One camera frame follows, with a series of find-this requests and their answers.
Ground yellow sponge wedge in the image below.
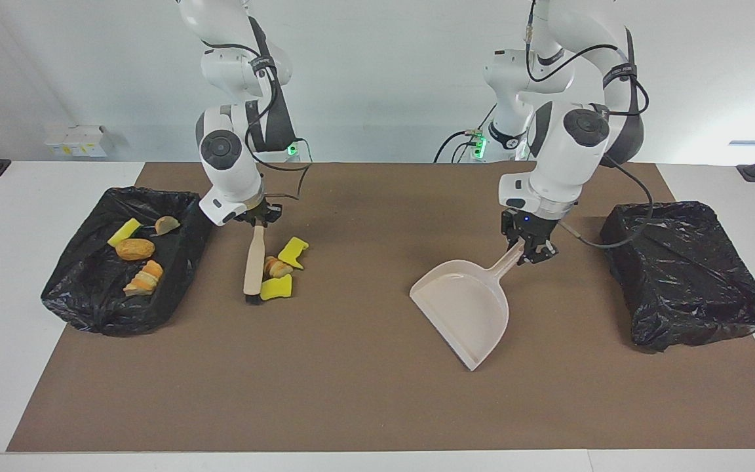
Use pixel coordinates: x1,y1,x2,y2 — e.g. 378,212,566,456
107,218,143,248

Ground brown table mat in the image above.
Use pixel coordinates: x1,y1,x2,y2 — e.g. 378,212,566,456
6,162,755,453

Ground white cardboard box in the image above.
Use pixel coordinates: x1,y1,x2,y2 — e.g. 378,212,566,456
43,125,111,158

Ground small striped bread piece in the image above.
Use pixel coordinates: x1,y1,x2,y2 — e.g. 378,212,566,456
263,256,294,279

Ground brown oval bread roll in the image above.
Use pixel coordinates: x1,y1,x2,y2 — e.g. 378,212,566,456
115,239,155,262

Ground beige hand brush black bristles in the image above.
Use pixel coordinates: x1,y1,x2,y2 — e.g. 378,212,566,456
242,223,267,305

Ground black left base cable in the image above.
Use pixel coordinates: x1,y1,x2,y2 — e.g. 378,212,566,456
433,129,483,163

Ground black bag lined bin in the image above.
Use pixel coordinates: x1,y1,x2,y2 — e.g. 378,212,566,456
41,186,215,338
599,201,755,353

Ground yellow sponge block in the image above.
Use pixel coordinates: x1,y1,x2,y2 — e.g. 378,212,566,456
260,274,293,301

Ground striped croissant piece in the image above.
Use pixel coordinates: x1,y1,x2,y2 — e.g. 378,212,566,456
123,260,164,297

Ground beige plastic dustpan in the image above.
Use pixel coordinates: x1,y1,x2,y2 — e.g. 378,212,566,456
410,237,526,372

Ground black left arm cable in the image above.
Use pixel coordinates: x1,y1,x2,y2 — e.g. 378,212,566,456
525,0,653,250

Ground notched yellow sponge piece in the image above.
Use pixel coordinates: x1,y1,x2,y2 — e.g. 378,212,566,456
277,237,309,270

